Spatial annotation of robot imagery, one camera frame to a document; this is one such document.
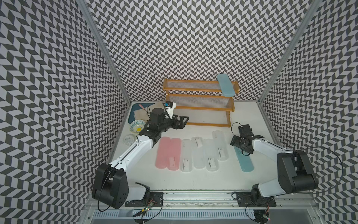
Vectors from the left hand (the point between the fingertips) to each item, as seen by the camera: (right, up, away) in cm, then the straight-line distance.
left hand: (183, 118), depth 80 cm
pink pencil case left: (-13, -23, +9) cm, 28 cm away
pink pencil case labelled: (-6, -24, +11) cm, 27 cm away
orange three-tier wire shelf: (+14, +19, +38) cm, 45 cm away
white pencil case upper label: (+10, -23, +12) cm, 28 cm away
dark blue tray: (-42, +8, +36) cm, 56 cm away
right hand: (+38, -20, +13) cm, 44 cm away
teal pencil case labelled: (+39, -28, +7) cm, 48 cm away
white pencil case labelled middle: (+18, -21, +12) cm, 31 cm away
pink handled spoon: (-36, +8, +37) cm, 52 cm away
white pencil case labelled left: (+2, -25, +9) cm, 26 cm away
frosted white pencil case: (+25, -19, +14) cm, 35 cm away
